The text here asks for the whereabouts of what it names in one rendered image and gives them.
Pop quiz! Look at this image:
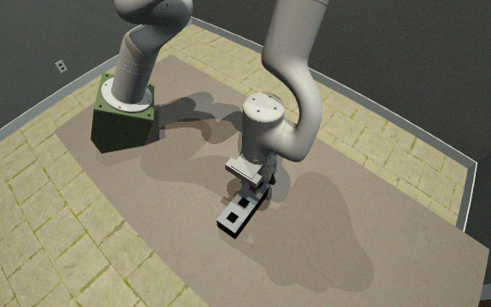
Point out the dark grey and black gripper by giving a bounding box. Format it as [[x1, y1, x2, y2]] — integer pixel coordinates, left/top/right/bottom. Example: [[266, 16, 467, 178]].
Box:
[[256, 155, 277, 189]]

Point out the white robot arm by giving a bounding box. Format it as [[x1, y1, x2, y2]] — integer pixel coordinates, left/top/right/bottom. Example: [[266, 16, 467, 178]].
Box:
[[101, 0, 329, 188]]

